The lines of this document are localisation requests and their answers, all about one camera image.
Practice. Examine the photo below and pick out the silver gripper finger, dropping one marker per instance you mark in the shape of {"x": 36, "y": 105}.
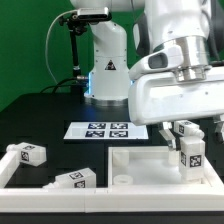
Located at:
{"x": 166, "y": 133}
{"x": 219, "y": 130}

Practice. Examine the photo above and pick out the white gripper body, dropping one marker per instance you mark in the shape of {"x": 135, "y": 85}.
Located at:
{"x": 157, "y": 98}

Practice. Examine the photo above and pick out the white square tabletop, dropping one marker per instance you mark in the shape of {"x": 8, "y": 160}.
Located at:
{"x": 150, "y": 166}

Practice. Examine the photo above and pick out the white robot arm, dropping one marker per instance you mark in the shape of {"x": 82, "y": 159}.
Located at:
{"x": 171, "y": 36}

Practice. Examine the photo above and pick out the white U-shaped fence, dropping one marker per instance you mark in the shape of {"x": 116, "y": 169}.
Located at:
{"x": 113, "y": 199}

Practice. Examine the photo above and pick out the white marker sheet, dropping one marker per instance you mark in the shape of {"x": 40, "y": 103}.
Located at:
{"x": 105, "y": 131}

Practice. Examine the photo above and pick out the silver camera on stand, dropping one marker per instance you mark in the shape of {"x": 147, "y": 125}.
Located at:
{"x": 93, "y": 14}

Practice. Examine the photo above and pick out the black camera stand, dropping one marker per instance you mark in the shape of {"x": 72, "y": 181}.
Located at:
{"x": 76, "y": 28}

